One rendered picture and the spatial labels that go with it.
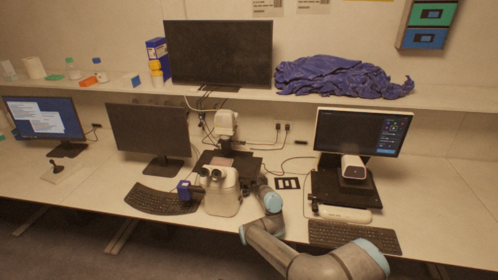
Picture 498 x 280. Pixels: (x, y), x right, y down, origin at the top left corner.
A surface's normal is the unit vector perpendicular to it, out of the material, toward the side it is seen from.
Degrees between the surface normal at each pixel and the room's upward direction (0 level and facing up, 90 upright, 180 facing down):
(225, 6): 90
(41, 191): 0
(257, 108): 90
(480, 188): 0
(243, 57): 86
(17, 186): 0
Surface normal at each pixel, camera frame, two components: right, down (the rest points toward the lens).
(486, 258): -0.02, -0.87
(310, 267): -0.48, -0.78
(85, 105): -0.18, 0.50
